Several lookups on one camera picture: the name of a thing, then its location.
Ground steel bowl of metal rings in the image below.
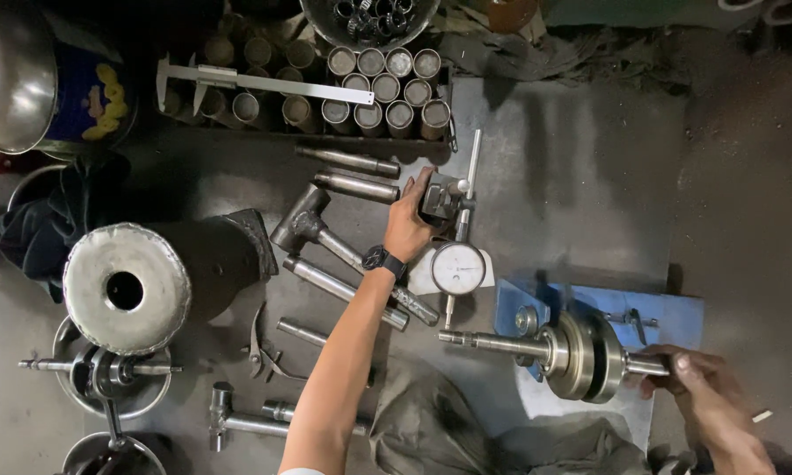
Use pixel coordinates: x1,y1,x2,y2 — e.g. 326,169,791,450
299,0,442,54

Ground person's right hand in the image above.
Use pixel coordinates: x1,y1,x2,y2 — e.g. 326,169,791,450
623,344,754,451

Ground grey cloth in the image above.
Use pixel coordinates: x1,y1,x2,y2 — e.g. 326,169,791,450
368,362,654,475

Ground white sheet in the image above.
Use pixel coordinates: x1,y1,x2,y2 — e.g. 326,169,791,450
513,366,655,453

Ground large steel pot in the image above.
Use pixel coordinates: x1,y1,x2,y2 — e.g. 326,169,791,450
0,0,59,157

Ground heap of dirty rags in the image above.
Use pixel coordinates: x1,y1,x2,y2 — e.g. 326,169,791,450
434,10,690,96

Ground steel bowl under dark cloth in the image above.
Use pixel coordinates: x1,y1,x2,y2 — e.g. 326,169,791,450
6,163,68,213

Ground person's left hand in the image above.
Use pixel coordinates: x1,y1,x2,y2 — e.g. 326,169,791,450
383,166,440,265

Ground black wristwatch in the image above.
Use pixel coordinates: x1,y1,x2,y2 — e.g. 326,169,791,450
361,244,409,281

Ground short polished steel rod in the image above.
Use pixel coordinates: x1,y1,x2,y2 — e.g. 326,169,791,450
313,171,401,205

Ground blue tin with yellow print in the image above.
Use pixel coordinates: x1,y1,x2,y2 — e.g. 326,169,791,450
35,38,141,161

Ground long polished steel rod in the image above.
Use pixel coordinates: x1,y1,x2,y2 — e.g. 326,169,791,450
283,255,410,333

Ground crankshaft with connecting rod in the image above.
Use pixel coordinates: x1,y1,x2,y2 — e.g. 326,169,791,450
18,343,183,451

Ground steel vernier caliper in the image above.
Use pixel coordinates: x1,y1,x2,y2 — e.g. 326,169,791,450
155,54,376,117

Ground large hollow steel cylinder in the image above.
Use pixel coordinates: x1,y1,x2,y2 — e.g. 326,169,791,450
62,208,280,358

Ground circlip pliers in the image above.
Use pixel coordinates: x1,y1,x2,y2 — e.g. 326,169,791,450
247,301,308,384

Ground tray of metal sleeves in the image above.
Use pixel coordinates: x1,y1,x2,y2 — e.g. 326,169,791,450
157,12,455,143

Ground dial indicator with magnetic stand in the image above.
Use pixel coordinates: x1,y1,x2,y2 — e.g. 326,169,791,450
419,128,489,331

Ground blue metal centre stand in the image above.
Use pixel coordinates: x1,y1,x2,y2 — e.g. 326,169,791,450
493,277,705,384

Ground dark cloth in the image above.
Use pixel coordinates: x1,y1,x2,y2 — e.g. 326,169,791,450
0,157,134,305

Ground steel t-handle socket wrench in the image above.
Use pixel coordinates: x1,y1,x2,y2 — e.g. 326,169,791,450
208,382,292,453

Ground steel hammer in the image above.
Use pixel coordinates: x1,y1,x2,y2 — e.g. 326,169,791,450
270,183,441,328

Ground brown round container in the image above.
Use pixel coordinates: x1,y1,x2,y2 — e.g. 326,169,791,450
484,0,541,35

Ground steel crankshaft assembly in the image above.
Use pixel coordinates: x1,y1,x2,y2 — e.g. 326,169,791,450
438,310,672,405

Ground thin steel rod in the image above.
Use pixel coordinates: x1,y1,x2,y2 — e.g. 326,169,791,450
276,317,377,388

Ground dark tapered steel rod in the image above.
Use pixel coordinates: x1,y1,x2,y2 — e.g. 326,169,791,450
295,146,402,178

